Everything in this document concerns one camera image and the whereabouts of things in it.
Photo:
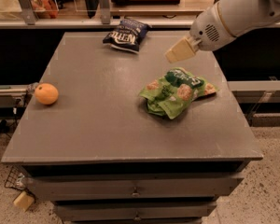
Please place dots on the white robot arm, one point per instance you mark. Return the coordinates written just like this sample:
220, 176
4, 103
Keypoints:
243, 16

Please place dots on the dark blue kettle chip bag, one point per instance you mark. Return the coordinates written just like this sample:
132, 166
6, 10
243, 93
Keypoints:
128, 35

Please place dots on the green rice chip bag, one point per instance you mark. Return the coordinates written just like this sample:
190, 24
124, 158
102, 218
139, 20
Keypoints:
172, 93

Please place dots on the black wire basket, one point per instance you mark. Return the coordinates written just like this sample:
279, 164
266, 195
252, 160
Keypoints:
14, 179

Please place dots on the orange fruit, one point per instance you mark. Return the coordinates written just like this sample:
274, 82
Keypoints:
46, 94

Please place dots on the grey drawer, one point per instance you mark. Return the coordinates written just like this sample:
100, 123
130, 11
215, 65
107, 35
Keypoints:
134, 211
107, 187

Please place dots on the lower grey drawer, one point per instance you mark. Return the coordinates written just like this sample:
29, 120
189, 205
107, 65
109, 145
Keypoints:
134, 211

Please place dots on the grey drawer cabinet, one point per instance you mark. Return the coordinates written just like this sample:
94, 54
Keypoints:
100, 125

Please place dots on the metal shelf frame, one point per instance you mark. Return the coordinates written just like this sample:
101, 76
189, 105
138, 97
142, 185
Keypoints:
78, 13

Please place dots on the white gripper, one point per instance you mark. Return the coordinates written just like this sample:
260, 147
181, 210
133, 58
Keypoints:
208, 32

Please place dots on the orange snack bag on shelf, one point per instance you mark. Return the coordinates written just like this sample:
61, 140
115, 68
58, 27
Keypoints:
45, 6

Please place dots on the yellow sponge block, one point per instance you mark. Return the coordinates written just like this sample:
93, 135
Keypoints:
24, 200

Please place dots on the upper grey drawer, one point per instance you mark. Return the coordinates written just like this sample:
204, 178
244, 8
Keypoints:
107, 187

